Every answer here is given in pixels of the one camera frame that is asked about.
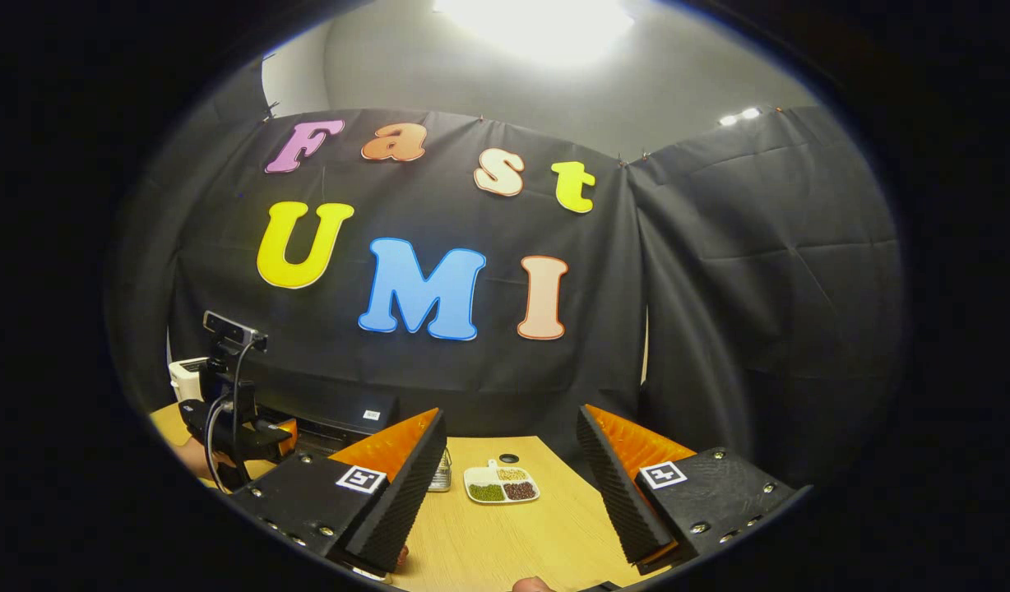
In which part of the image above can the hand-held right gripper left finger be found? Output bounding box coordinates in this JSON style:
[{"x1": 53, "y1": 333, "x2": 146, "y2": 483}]
[{"x1": 225, "y1": 407, "x2": 448, "y2": 576}]

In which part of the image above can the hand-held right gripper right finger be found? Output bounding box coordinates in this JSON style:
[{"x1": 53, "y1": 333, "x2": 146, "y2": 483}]
[{"x1": 577, "y1": 403, "x2": 802, "y2": 576}]

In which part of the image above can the black electric oven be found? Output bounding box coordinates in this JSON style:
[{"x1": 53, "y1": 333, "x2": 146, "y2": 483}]
[{"x1": 254, "y1": 370, "x2": 401, "y2": 458}]

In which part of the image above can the white toaster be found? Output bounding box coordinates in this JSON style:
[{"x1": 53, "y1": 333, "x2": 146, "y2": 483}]
[{"x1": 168, "y1": 358, "x2": 211, "y2": 404}]

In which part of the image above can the white divided dish of beans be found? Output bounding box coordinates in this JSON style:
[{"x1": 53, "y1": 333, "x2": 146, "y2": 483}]
[{"x1": 463, "y1": 460, "x2": 541, "y2": 505}]

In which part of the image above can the black backdrop cloth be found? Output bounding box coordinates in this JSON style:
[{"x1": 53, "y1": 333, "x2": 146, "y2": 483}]
[{"x1": 106, "y1": 58, "x2": 909, "y2": 490}]

